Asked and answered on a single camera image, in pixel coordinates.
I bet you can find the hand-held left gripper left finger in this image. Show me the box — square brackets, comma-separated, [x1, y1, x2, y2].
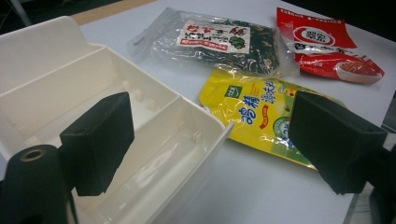
[59, 91, 135, 198]

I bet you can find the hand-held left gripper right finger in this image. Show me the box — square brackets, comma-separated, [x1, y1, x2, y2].
[287, 91, 389, 196]

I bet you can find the white plastic organizer box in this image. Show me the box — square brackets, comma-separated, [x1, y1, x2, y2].
[0, 16, 234, 224]

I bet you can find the yellow seasoning packet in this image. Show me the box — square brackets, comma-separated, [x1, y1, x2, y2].
[198, 67, 347, 171]

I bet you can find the red seasoning packet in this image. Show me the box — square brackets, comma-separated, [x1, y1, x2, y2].
[276, 7, 386, 86]

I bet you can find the clear dried seaweed packet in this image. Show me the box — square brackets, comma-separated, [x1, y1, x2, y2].
[128, 7, 301, 78]

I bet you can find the white table cover sheet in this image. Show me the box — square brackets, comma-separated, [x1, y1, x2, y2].
[78, 0, 396, 224]

